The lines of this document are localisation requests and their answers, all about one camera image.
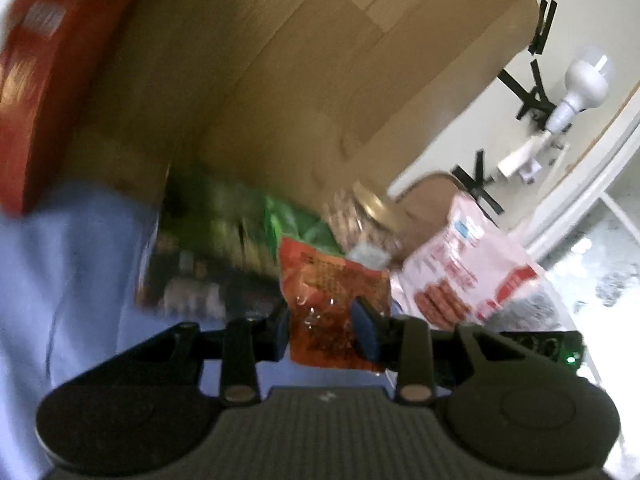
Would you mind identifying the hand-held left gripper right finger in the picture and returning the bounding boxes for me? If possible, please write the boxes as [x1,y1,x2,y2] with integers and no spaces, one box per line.
[349,297,532,405]

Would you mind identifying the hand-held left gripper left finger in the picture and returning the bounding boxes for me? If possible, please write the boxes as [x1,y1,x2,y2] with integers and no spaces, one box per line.
[122,305,292,406]

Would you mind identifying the red snack packet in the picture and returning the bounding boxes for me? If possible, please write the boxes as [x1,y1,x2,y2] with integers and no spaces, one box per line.
[277,236,394,374]

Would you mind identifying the green dark snack bag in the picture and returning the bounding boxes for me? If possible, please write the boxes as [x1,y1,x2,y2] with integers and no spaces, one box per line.
[135,165,292,319]

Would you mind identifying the bright green snack packet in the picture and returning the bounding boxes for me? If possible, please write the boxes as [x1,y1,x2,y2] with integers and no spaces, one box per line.
[262,195,342,257]

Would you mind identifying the large pink snack bag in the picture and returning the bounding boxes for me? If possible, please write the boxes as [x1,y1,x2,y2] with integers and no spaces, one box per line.
[390,192,547,332]

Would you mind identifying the clear nut jar gold lid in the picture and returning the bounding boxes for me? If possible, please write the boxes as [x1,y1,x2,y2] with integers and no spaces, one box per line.
[322,182,416,267]

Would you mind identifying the black tape strip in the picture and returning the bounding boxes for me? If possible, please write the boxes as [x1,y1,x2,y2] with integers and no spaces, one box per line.
[452,150,507,219]
[527,0,559,56]
[497,60,557,122]

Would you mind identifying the blue printed bedsheet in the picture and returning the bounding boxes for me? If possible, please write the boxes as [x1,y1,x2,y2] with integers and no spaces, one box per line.
[0,180,401,480]

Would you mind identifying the large cardboard box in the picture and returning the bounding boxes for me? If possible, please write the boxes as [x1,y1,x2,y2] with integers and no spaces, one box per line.
[65,0,539,222]

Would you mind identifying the white bulb lamp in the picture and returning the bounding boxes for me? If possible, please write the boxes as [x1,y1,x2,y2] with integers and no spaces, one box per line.
[497,45,616,182]

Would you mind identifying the red gift box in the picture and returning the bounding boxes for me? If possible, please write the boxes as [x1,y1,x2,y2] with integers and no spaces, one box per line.
[0,0,147,219]

